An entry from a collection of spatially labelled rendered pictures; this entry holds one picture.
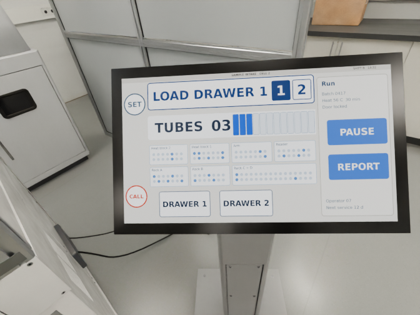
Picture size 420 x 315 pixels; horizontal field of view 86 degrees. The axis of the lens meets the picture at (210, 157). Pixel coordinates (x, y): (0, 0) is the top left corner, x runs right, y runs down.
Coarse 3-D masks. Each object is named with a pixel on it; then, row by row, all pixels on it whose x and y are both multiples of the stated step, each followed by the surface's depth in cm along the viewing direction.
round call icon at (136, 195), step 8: (128, 184) 41; (136, 184) 41; (144, 184) 41; (128, 192) 41; (136, 192) 41; (144, 192) 41; (128, 200) 41; (136, 200) 41; (144, 200) 41; (128, 208) 41; (136, 208) 41; (144, 208) 41
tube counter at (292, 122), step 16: (240, 112) 40; (256, 112) 40; (272, 112) 40; (288, 112) 39; (304, 112) 39; (224, 128) 40; (240, 128) 40; (256, 128) 40; (272, 128) 40; (288, 128) 39; (304, 128) 39
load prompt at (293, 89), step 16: (208, 80) 41; (224, 80) 40; (240, 80) 40; (256, 80) 40; (272, 80) 40; (288, 80) 40; (304, 80) 39; (160, 96) 41; (176, 96) 41; (192, 96) 41; (208, 96) 41; (224, 96) 40; (240, 96) 40; (256, 96) 40; (272, 96) 40; (288, 96) 40; (304, 96) 39
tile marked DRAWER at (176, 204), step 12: (168, 192) 41; (180, 192) 41; (192, 192) 40; (204, 192) 40; (168, 204) 41; (180, 204) 40; (192, 204) 40; (204, 204) 40; (168, 216) 41; (180, 216) 40; (192, 216) 40; (204, 216) 40
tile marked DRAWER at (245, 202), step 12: (228, 192) 40; (240, 192) 40; (252, 192) 40; (264, 192) 39; (228, 204) 40; (240, 204) 40; (252, 204) 40; (264, 204) 39; (228, 216) 40; (240, 216) 40; (252, 216) 40; (264, 216) 39
